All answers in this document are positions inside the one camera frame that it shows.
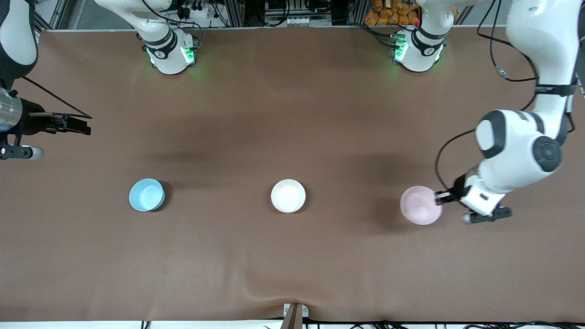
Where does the pink bowl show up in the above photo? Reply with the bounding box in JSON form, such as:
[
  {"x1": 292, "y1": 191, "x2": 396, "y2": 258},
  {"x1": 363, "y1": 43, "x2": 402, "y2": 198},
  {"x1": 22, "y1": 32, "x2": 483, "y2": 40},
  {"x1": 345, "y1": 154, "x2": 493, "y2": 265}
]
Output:
[{"x1": 400, "y1": 185, "x2": 443, "y2": 226}]

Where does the blue bowl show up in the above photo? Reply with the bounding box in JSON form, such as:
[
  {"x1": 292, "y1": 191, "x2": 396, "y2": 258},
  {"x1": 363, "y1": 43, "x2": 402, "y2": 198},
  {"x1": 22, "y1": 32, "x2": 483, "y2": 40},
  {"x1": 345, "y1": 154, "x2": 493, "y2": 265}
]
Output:
[{"x1": 129, "y1": 178, "x2": 165, "y2": 212}]

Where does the white bowl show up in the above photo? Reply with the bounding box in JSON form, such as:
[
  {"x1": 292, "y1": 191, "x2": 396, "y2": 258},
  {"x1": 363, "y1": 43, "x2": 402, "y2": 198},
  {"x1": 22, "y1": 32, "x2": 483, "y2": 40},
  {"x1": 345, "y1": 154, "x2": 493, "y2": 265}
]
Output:
[{"x1": 271, "y1": 179, "x2": 307, "y2": 214}]

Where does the white power strip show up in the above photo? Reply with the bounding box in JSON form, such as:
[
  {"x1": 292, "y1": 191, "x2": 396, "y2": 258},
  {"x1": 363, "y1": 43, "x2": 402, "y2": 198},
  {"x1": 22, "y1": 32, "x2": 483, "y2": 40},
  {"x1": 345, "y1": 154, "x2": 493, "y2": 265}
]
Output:
[{"x1": 176, "y1": 4, "x2": 216, "y2": 20}]

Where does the brown table mat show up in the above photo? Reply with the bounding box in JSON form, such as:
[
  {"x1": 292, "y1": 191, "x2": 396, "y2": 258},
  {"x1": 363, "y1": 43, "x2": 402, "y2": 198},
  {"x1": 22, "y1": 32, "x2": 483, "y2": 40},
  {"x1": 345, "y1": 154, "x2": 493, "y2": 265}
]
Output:
[{"x1": 0, "y1": 27, "x2": 585, "y2": 323}]

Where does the orange objects bin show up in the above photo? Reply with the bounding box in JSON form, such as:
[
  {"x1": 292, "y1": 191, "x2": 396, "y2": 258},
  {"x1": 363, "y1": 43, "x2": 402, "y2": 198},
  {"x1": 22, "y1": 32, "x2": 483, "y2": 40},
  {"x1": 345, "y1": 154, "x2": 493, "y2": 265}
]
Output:
[{"x1": 364, "y1": 0, "x2": 421, "y2": 27}]

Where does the white connector strip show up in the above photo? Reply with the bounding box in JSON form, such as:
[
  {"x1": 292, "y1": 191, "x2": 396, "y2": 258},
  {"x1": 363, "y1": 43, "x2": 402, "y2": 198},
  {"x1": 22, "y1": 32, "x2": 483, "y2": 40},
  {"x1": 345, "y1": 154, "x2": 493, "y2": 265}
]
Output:
[{"x1": 282, "y1": 16, "x2": 317, "y2": 27}]

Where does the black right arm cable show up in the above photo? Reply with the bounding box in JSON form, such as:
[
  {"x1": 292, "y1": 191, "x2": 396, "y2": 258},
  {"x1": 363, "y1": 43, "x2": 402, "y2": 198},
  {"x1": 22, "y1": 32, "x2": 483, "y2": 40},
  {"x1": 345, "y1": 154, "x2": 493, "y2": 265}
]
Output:
[{"x1": 21, "y1": 75, "x2": 93, "y2": 120}]

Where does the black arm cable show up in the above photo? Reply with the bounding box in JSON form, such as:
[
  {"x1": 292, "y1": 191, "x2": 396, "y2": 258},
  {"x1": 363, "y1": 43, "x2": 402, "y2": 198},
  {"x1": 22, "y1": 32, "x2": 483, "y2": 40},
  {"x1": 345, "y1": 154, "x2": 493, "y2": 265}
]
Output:
[
  {"x1": 434, "y1": 0, "x2": 541, "y2": 193},
  {"x1": 21, "y1": 75, "x2": 93, "y2": 120}
]

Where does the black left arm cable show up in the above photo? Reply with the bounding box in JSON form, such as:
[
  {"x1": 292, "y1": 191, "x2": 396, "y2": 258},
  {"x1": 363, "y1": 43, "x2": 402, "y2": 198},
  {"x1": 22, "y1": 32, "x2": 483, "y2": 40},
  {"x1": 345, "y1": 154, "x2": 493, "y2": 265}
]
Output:
[{"x1": 434, "y1": 0, "x2": 541, "y2": 193}]

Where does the metal clamp bracket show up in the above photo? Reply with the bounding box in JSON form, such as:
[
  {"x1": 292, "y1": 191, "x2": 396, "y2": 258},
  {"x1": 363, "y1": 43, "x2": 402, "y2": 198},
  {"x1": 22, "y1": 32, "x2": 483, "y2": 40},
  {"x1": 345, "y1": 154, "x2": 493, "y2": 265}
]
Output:
[{"x1": 282, "y1": 302, "x2": 310, "y2": 319}]

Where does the aluminium frame post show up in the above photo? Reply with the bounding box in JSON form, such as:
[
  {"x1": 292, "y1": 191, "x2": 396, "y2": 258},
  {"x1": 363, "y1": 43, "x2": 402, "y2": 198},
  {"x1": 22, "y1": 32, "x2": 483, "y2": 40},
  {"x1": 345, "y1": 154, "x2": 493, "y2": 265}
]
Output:
[
  {"x1": 224, "y1": 0, "x2": 245, "y2": 27},
  {"x1": 347, "y1": 0, "x2": 369, "y2": 26}
]

